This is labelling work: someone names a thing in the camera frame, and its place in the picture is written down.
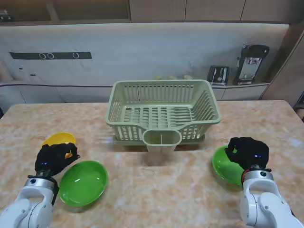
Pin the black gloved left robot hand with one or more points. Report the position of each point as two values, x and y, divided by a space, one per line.
51 159

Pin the pale green plastic dish rack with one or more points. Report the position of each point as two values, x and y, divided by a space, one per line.
164 82

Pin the green plastic bowl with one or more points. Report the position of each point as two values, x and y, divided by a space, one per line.
83 183
223 169

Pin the dark item on shelf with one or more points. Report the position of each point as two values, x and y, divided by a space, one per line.
6 16

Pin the black wall rail strip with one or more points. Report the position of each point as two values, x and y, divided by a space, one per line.
26 55

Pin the yellow plastic bowl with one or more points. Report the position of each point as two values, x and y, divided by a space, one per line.
59 138

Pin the black silver coffee machine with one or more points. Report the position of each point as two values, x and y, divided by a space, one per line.
251 51

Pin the pale green cutlery holder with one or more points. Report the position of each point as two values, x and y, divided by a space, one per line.
152 142

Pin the beige round item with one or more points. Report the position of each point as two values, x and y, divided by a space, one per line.
188 77
157 78
172 78

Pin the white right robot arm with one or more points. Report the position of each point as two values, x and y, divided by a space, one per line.
261 206

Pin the black toaster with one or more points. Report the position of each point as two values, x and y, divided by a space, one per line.
217 74

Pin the white low counter cabinet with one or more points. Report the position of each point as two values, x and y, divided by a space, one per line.
40 93

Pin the wooden wall cabinets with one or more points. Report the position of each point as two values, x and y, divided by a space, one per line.
156 10

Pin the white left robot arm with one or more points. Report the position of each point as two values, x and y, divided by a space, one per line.
26 209

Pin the white wall socket box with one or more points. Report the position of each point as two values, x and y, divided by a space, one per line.
33 75

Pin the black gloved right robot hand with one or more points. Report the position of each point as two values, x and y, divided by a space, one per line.
251 152

